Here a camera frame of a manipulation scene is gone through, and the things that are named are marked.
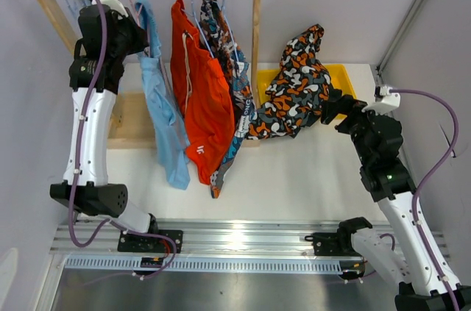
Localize yellow plastic tray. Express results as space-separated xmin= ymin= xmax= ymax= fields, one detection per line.
xmin=257 ymin=64 xmax=356 ymax=103

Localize aluminium mounting rail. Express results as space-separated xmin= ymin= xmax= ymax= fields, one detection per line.
xmin=49 ymin=218 xmax=452 ymax=260

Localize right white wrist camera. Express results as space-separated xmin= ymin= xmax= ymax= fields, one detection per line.
xmin=361 ymin=85 xmax=401 ymax=115

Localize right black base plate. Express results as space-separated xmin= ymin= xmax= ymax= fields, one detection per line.
xmin=304 ymin=232 xmax=357 ymax=257

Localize slotted cable duct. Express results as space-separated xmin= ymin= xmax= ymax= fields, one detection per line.
xmin=65 ymin=254 xmax=366 ymax=275

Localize pink wire hanger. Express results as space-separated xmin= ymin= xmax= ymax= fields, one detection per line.
xmin=128 ymin=0 xmax=143 ymax=27

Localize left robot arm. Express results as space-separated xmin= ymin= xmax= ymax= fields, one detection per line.
xmin=50 ymin=6 xmax=160 ymax=252

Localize orange grey camo shorts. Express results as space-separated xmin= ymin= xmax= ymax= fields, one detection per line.
xmin=245 ymin=24 xmax=333 ymax=140

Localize bright orange shorts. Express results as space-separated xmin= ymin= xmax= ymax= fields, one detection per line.
xmin=170 ymin=0 xmax=235 ymax=185

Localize wooden clothes rack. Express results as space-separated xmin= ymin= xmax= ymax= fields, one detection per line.
xmin=37 ymin=0 xmax=261 ymax=149

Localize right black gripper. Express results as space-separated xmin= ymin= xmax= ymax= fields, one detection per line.
xmin=320 ymin=95 xmax=388 ymax=165

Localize light blue mesh shorts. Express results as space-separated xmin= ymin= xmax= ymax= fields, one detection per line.
xmin=134 ymin=0 xmax=190 ymax=190

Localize teal orange patterned shorts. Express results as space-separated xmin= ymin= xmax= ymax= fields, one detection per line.
xmin=199 ymin=0 xmax=255 ymax=199

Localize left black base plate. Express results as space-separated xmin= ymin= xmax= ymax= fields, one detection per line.
xmin=117 ymin=229 xmax=183 ymax=254

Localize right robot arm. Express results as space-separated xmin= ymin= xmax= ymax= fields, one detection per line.
xmin=321 ymin=92 xmax=470 ymax=310

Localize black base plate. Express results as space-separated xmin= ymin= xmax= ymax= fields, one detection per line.
xmin=304 ymin=232 xmax=357 ymax=257
xmin=117 ymin=229 xmax=183 ymax=254

